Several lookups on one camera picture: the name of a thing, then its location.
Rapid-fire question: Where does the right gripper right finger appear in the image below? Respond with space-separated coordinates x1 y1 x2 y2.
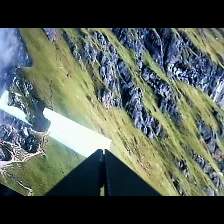
104 149 161 197

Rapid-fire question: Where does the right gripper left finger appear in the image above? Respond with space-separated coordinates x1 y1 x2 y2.
44 148 105 197

